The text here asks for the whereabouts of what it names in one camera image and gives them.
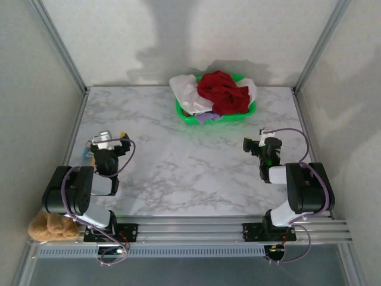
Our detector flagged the green plastic basket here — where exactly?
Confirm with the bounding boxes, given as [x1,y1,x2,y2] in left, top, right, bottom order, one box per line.
[174,73,257,126]

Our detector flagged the red t-shirt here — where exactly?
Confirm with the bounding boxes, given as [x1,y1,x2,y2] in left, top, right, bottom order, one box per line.
[196,70,251,115]

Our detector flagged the printed card packet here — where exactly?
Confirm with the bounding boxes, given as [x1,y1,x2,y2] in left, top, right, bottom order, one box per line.
[82,140,96,167]

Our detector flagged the purple t-shirt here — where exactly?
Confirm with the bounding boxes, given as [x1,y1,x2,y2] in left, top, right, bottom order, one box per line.
[195,111,227,125]

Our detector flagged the white t-shirt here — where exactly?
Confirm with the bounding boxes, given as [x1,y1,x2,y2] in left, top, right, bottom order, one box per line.
[168,73,258,116]

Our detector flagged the brown teddy bear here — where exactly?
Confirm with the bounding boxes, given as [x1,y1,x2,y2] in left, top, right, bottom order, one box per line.
[28,208,80,243]

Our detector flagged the black controller board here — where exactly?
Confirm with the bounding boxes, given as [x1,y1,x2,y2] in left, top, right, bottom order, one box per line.
[266,244,287,262]
[96,245,129,257]

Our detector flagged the purple cable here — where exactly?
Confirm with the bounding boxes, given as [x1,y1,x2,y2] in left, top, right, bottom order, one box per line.
[263,127,335,265]
[61,137,137,266]

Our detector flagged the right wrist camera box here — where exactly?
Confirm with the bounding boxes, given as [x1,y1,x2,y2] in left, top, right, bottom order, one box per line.
[258,128,276,146]

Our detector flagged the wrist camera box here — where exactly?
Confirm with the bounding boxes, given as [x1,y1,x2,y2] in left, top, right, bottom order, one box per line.
[258,128,276,146]
[91,130,116,151]

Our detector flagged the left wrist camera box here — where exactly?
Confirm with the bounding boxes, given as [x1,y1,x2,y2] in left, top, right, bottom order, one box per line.
[91,130,116,151]

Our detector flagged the aluminium table edge rail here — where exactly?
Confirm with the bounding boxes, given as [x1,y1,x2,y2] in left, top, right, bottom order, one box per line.
[59,89,90,170]
[292,89,334,220]

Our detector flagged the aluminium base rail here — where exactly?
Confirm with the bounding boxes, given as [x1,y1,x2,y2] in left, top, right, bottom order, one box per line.
[28,216,354,247]

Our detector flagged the aluminium frame post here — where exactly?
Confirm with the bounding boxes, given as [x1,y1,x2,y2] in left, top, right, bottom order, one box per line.
[28,0,90,95]
[293,0,352,93]

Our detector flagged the grey slotted cable duct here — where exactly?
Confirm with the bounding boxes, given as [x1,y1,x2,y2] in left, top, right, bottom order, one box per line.
[35,246,268,259]

